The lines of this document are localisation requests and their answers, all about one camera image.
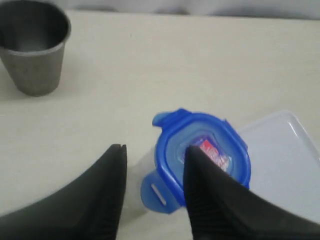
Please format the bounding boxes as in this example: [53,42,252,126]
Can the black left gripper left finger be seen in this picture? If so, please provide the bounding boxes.
[0,144,127,240]

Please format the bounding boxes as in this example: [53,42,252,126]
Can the white rectangular plastic tray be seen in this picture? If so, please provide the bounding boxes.
[237,109,320,198]

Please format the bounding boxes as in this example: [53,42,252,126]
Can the white backdrop curtain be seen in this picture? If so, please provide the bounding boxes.
[53,0,320,20]

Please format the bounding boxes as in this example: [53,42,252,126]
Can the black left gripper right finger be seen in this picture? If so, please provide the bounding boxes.
[183,146,320,240]

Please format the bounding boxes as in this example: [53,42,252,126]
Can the blue snap-lock container lid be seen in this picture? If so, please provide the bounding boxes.
[140,108,252,214]

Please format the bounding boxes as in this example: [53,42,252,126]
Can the clear tall plastic container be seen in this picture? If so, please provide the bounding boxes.
[126,146,156,216]

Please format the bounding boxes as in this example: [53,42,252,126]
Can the stainless steel cup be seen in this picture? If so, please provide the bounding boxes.
[0,0,72,97]

